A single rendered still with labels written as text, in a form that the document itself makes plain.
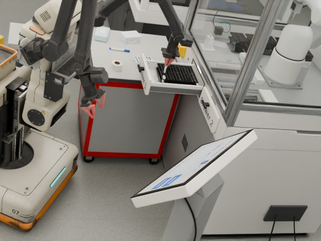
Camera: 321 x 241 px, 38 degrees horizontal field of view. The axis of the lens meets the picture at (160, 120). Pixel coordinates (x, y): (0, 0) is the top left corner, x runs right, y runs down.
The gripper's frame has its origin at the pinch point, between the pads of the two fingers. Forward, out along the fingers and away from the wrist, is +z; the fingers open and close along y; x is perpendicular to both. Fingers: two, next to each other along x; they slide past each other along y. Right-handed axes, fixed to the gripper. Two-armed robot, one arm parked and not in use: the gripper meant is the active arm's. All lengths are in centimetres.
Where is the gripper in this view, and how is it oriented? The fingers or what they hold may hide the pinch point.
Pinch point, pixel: (166, 65)
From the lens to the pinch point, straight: 274.6
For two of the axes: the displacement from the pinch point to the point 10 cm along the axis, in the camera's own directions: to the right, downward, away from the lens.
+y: -9.5, -1.2, -2.8
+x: 1.4, 6.4, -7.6
